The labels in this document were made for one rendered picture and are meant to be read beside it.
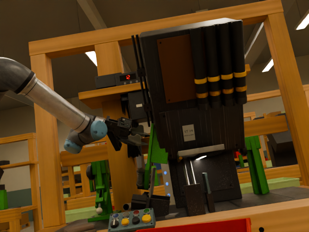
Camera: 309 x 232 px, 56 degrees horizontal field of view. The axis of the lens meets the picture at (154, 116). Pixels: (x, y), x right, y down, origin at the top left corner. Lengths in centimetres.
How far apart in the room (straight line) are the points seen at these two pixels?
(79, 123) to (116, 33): 78
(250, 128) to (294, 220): 80
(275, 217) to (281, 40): 109
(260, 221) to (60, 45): 140
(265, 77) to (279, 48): 1034
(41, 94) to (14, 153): 1207
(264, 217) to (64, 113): 77
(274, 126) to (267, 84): 1034
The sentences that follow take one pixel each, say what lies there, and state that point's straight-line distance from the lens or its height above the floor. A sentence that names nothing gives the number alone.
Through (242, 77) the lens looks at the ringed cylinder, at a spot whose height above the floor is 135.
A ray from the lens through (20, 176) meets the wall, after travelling 1295.
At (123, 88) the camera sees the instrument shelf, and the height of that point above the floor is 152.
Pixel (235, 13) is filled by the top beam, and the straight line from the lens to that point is 184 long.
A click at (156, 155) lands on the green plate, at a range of 120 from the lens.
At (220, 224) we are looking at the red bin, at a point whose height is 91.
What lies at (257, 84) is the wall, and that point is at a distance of 1197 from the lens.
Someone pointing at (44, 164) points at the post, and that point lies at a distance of 171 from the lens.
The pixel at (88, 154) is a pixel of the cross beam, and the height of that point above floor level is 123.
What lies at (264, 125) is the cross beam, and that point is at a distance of 175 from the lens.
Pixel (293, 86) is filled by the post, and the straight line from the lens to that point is 175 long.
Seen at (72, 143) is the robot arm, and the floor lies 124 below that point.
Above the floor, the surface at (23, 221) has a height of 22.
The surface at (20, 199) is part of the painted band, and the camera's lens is 1296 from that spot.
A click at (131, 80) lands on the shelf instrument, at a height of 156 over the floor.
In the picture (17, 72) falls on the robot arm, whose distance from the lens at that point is 107.
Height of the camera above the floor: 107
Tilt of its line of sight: 11 degrees up
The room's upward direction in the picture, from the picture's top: 9 degrees counter-clockwise
